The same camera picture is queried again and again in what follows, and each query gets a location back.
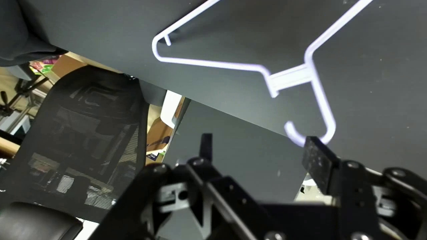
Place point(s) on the light blue coat hanger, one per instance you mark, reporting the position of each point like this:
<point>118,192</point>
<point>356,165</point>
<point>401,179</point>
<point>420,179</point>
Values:
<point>290,77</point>

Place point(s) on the dark grey cloth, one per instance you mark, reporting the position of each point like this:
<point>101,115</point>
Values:
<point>20,30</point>

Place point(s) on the cardboard box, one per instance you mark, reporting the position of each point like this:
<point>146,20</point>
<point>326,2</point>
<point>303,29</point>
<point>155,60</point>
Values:
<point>158,136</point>

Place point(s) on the white plastic object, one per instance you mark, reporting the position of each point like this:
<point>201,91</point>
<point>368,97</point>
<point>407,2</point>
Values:
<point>169,106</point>

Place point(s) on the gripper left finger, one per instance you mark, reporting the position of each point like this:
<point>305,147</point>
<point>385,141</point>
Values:
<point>156,200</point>

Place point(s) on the black mesh office chair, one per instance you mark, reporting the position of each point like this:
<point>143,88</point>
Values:
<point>90,140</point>

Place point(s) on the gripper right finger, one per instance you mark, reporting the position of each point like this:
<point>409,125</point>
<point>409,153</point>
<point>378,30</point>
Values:
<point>353,186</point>

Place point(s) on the stand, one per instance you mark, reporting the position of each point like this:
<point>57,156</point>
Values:
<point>20,87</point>

